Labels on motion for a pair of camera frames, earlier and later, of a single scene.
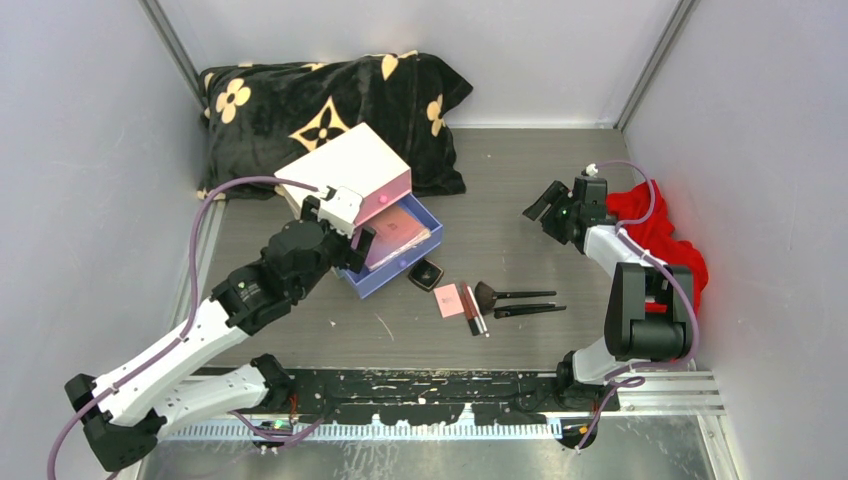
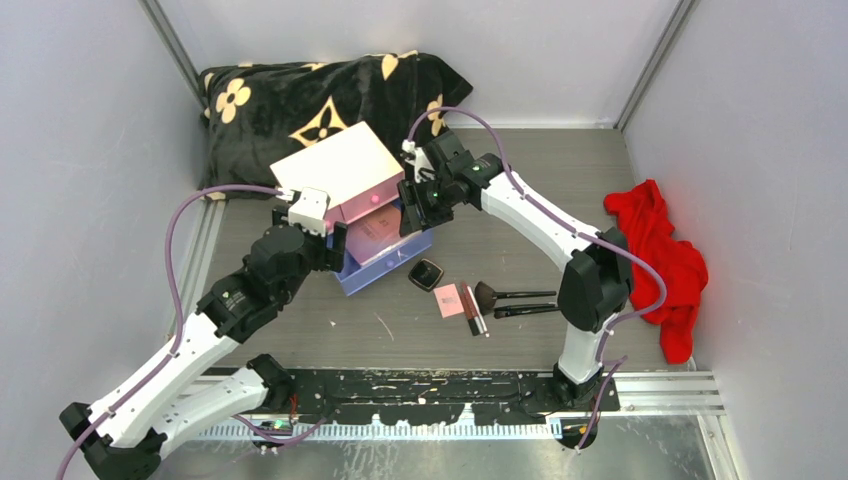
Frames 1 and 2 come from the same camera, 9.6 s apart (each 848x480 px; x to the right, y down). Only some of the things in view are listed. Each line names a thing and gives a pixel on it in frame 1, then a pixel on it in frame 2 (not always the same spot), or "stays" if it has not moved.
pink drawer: x=385 y=195 stays
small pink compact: x=448 y=301 stays
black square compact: x=426 y=275 stays
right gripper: x=556 y=190 → x=410 y=195
